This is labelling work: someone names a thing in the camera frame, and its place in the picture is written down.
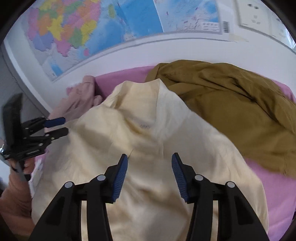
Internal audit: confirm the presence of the cream yellow coat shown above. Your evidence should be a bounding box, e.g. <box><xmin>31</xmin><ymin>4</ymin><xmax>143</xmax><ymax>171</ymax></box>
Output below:
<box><xmin>31</xmin><ymin>78</ymin><xmax>270</xmax><ymax>241</ymax></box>

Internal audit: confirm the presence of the pink sleeved left forearm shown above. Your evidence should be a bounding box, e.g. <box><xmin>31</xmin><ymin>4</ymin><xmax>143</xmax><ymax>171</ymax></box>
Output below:
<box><xmin>1</xmin><ymin>172</ymin><xmax>35</xmax><ymax>237</ymax></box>

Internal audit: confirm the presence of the person left hand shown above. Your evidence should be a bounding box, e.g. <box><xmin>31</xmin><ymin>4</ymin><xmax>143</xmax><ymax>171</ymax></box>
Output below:
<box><xmin>9</xmin><ymin>158</ymin><xmax>35</xmax><ymax>182</ymax></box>

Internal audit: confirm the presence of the pink folded garment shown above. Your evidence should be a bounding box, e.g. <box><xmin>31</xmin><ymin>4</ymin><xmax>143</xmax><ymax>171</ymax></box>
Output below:
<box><xmin>48</xmin><ymin>75</ymin><xmax>103</xmax><ymax>128</ymax></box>

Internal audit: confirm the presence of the pink floral bed sheet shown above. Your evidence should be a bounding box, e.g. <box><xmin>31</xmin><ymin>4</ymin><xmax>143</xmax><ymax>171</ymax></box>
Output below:
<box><xmin>30</xmin><ymin>65</ymin><xmax>296</xmax><ymax>241</ymax></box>

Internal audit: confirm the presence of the olive brown garment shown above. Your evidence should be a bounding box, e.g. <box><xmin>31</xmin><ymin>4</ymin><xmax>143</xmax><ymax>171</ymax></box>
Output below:
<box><xmin>146</xmin><ymin>60</ymin><xmax>295</xmax><ymax>178</ymax></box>

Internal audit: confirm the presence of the black camera box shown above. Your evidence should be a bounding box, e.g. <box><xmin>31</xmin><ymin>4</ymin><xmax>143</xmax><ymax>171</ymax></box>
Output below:
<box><xmin>2</xmin><ymin>93</ymin><xmax>25</xmax><ymax>150</ymax></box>

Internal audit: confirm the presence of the colourful wall map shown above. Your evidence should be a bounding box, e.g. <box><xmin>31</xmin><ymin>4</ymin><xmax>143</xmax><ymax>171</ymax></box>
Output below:
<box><xmin>22</xmin><ymin>1</ymin><xmax>233</xmax><ymax>81</ymax></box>

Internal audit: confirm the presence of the middle white wall socket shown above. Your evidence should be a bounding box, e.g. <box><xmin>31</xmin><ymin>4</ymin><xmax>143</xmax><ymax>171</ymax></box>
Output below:
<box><xmin>268</xmin><ymin>11</ymin><xmax>295</xmax><ymax>49</ymax></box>

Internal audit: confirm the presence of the white wall socket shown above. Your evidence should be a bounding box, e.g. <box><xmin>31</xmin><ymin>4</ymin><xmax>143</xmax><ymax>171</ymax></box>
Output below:
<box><xmin>268</xmin><ymin>11</ymin><xmax>295</xmax><ymax>49</ymax></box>
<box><xmin>235</xmin><ymin>0</ymin><xmax>270</xmax><ymax>36</ymax></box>

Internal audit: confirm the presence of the left white wall socket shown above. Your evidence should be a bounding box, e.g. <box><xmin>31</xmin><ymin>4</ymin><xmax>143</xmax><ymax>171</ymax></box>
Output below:
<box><xmin>235</xmin><ymin>0</ymin><xmax>270</xmax><ymax>36</ymax></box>

